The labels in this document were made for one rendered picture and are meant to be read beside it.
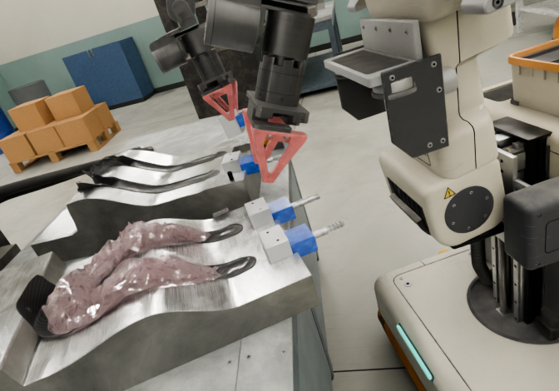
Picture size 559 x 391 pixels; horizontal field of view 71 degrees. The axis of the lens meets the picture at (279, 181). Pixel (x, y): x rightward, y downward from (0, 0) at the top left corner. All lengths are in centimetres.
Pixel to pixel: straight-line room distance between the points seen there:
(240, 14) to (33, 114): 552
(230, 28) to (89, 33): 814
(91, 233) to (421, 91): 71
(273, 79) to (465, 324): 93
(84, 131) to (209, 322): 500
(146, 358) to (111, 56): 738
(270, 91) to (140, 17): 759
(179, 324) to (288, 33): 38
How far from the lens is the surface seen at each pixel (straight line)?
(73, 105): 568
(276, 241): 58
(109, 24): 834
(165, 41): 91
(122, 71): 779
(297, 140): 47
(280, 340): 56
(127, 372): 59
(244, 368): 55
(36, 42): 927
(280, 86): 48
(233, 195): 80
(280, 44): 48
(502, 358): 117
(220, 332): 57
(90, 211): 91
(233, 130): 91
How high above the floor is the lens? 121
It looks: 26 degrees down
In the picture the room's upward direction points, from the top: 17 degrees counter-clockwise
